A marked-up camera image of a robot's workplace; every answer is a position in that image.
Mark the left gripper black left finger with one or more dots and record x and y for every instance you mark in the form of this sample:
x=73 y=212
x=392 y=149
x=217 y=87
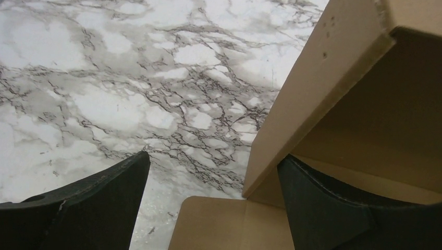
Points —
x=96 y=212

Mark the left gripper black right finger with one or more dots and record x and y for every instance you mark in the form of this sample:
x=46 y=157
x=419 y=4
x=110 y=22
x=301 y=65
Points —
x=325 y=213

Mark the brown cardboard box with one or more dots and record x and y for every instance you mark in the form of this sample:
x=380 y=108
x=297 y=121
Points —
x=362 y=104

